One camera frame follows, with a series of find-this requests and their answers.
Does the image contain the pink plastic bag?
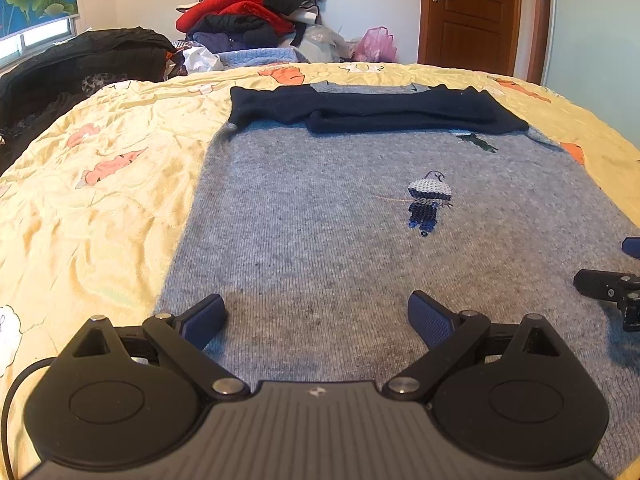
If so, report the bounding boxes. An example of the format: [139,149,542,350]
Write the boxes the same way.
[352,26,397,63]

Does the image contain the black jacket on bed side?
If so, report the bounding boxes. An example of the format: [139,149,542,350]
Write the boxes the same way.
[1,27,178,170]

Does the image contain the white crumpled plastic bag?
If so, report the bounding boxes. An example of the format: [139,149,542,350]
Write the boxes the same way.
[182,47,224,75]

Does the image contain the navy clothes in pile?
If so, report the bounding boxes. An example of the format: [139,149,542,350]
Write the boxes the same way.
[186,14,280,53]

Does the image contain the grey knit sweater navy sleeves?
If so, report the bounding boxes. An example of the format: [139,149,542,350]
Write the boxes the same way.
[156,86,639,474]

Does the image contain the yellow floral bed sheet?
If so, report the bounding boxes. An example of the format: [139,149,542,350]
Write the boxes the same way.
[0,60,640,480]

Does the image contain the black cable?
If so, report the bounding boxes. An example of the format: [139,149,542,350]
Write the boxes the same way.
[0,356,58,480]

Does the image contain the brown wooden door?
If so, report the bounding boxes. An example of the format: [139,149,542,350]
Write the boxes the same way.
[418,0,552,84]

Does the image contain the red garment on pile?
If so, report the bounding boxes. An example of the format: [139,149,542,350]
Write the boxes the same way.
[176,0,294,36]

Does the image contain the window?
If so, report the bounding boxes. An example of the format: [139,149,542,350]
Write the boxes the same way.
[1,18,75,66]

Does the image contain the grey translucent plastic bag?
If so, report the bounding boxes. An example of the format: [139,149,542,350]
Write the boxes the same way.
[288,24,354,63]

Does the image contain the light blue folded towel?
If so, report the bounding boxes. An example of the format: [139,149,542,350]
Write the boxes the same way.
[218,47,309,70]

